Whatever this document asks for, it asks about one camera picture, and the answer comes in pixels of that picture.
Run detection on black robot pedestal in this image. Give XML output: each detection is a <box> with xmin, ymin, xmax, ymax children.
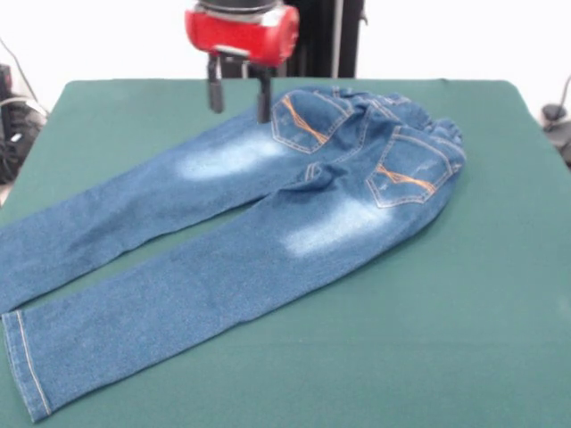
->
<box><xmin>222</xmin><ymin>0</ymin><xmax>369</xmax><ymax>80</ymax></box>

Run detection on blue denim jeans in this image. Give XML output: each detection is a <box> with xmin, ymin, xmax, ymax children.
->
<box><xmin>0</xmin><ymin>86</ymin><xmax>468</xmax><ymax>424</ymax></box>

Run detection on dark green table cloth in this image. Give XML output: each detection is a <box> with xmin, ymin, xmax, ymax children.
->
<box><xmin>0</xmin><ymin>78</ymin><xmax>571</xmax><ymax>428</ymax></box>

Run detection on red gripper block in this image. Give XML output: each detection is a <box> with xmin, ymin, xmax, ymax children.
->
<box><xmin>185</xmin><ymin>2</ymin><xmax>301</xmax><ymax>125</ymax></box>

